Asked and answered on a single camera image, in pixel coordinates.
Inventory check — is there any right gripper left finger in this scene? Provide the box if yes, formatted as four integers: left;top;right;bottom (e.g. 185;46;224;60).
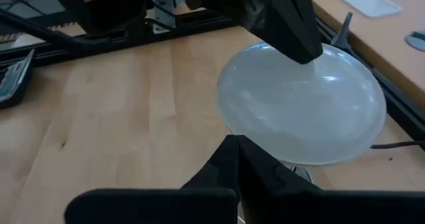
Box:
64;134;240;224

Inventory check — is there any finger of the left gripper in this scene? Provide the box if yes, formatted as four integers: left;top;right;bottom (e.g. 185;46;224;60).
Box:
185;0;293;62
272;0;323;65

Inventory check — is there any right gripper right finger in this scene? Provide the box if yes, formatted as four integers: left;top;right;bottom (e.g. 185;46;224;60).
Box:
236;134;425;224

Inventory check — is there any chrome lamp socket base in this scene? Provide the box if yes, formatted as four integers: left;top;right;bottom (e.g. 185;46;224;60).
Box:
282;162;315;185

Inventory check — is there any white flood lightbulb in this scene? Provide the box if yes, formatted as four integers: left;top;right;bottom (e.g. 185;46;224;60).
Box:
216;43;388;167

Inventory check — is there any light wood desk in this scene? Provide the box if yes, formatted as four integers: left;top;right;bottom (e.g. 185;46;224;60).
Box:
308;0;425;110

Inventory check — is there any grey desk calculator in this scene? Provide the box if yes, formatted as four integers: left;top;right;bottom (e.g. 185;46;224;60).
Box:
0;49;36;110

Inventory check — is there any silver corner bracket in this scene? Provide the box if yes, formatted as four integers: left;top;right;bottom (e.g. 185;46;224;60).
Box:
154;0;177;29

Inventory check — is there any black lamp cord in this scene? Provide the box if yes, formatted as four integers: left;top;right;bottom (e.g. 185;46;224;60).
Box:
370;140;425;150

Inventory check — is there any round grey cable grommet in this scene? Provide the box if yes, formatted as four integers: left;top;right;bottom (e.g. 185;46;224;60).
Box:
404;30;425;52

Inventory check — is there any black aluminium table frame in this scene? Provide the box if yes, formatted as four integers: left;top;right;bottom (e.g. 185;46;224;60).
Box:
0;7;425;152

